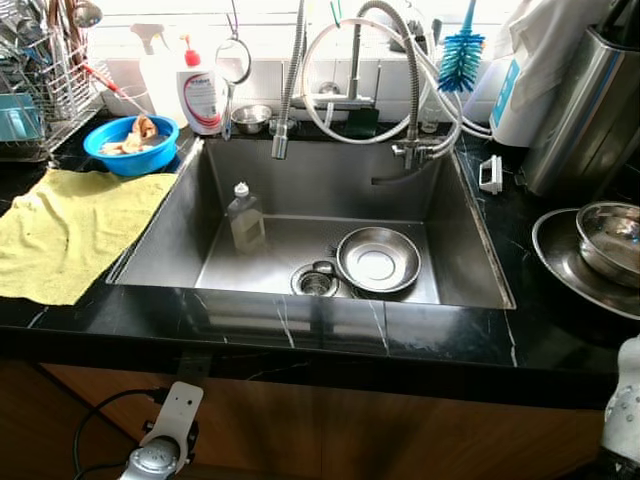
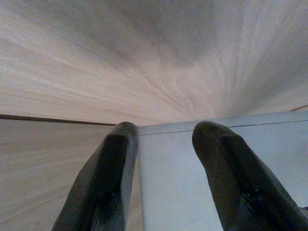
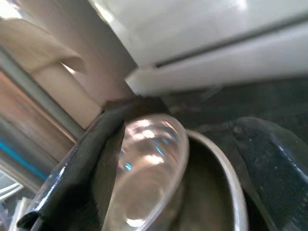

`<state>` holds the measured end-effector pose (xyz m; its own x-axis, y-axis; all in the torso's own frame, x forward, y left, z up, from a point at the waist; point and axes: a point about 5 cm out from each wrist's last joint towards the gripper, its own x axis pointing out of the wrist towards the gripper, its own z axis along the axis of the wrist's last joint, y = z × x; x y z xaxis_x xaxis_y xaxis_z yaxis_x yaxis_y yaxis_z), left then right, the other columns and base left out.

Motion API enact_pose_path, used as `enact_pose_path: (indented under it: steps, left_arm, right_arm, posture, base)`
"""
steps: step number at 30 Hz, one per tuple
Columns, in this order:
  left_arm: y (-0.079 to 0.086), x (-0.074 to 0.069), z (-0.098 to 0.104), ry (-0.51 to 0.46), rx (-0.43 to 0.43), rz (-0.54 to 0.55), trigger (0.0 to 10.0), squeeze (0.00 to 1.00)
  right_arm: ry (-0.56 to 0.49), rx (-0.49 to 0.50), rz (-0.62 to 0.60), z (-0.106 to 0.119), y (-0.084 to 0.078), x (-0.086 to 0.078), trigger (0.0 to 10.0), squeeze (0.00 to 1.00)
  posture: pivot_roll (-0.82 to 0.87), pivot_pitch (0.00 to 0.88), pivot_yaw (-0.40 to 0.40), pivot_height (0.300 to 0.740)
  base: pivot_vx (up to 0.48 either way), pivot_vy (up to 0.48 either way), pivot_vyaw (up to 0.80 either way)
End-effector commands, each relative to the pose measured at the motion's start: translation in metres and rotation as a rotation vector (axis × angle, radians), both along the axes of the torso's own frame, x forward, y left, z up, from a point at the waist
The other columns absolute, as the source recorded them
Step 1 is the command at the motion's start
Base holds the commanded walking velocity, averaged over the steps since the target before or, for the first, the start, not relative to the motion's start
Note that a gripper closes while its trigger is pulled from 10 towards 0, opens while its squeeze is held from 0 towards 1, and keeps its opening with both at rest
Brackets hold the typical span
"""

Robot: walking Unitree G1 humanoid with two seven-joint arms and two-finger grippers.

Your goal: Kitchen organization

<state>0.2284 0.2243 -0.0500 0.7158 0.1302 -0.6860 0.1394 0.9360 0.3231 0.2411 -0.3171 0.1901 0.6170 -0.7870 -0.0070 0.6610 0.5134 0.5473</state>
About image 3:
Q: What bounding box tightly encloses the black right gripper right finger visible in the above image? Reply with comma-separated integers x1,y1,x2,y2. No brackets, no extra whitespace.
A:
230,117,308,231

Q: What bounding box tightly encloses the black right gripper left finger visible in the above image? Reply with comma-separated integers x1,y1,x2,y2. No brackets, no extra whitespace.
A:
18,96,126,231

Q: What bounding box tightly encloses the steel knife block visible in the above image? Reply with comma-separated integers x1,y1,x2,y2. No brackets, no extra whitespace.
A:
0,0,138,193

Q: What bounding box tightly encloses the white appliance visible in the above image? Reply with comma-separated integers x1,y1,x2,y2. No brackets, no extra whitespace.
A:
89,0,308,97

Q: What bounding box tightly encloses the steel plate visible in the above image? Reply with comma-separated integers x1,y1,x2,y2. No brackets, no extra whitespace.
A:
168,131,249,231

